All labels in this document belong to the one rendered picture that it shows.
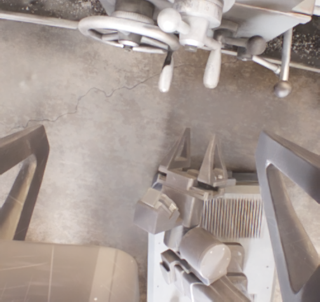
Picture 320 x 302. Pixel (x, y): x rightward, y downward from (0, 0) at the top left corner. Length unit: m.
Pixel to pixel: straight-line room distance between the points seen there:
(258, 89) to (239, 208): 0.54
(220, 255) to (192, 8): 0.35
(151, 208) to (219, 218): 0.73
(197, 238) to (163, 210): 0.07
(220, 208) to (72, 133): 0.73
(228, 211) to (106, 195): 0.58
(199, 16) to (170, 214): 0.28
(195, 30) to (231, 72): 0.92
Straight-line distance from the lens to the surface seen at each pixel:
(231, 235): 1.16
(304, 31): 1.00
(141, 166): 1.32
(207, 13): 0.41
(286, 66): 0.69
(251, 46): 0.52
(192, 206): 0.45
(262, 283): 1.30
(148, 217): 0.42
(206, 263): 0.44
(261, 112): 1.36
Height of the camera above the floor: 1.28
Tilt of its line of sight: 82 degrees down
